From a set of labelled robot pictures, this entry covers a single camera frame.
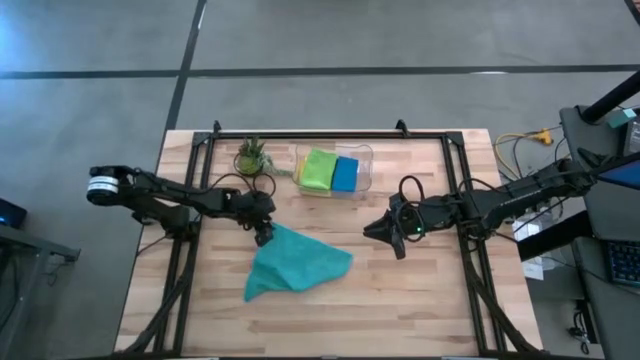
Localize green microfiber towel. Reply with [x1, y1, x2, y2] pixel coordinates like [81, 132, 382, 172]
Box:
[299, 148, 340, 193]

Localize potted succulent plant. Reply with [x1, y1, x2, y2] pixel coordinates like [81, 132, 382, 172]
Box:
[232, 135, 294, 179]

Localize black floor cables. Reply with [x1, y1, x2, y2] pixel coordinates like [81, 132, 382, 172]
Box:
[567, 299, 599, 354]

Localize grey metal stand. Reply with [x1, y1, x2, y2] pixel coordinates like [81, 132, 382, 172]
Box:
[0, 224, 81, 360]

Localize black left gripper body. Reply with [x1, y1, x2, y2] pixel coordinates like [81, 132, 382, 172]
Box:
[236, 189, 278, 248]

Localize black keyboard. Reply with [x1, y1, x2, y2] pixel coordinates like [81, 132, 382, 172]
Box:
[603, 238, 640, 287]

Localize yellow microfiber towel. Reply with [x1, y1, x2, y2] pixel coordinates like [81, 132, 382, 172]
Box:
[293, 157, 334, 198]

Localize black monitor blue screen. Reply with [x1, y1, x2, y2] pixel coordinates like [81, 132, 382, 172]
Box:
[577, 147, 640, 191]

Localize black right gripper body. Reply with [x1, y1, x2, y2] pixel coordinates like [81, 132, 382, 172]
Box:
[388, 192, 454, 261]

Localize black round pole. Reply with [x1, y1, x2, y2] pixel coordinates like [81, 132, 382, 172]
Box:
[579, 69, 640, 125]

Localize dark electronic device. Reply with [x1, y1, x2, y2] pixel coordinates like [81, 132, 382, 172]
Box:
[0, 198, 29, 230]

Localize grey desk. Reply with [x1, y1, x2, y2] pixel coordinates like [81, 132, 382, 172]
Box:
[558, 104, 640, 360]

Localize yellow cable with plug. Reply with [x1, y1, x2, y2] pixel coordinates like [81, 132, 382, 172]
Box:
[493, 127, 571, 174]

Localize small teal box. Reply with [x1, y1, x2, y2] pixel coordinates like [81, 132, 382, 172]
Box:
[606, 108, 637, 129]

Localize black support bar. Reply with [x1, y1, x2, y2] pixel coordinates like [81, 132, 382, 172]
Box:
[517, 209, 594, 262]

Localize blue microfiber towel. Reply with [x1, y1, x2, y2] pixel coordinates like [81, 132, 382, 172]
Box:
[330, 155, 361, 194]

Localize black aluminium table frame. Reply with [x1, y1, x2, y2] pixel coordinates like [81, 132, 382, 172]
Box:
[115, 118, 546, 359]

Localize white paper sheet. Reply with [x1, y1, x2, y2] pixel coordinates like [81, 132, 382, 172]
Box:
[512, 212, 556, 281]

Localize clear plastic bin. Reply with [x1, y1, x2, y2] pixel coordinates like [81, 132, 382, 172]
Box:
[293, 143, 375, 201]

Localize teal microfiber towel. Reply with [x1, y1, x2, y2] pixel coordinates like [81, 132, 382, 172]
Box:
[243, 222, 355, 303]

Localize black stand leg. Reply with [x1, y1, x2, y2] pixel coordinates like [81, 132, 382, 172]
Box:
[623, 0, 640, 29]

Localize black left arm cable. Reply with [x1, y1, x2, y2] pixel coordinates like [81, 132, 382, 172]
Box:
[207, 172, 278, 197]

